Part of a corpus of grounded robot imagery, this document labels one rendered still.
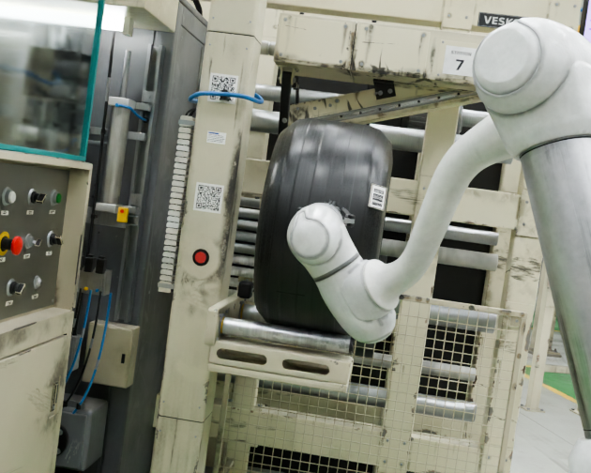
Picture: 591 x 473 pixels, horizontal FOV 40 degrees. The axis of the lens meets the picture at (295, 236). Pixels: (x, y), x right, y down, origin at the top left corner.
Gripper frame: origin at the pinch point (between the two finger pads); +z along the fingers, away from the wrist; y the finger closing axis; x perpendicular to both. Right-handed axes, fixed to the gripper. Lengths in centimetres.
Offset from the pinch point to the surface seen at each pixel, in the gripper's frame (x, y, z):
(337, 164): -9.4, 0.6, 9.7
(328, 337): 34.4, -2.8, 11.7
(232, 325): 35.0, 22.1, 11.2
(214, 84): -24, 37, 27
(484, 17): -55, -35, 89
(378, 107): -23, -6, 67
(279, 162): -7.9, 14.8, 10.4
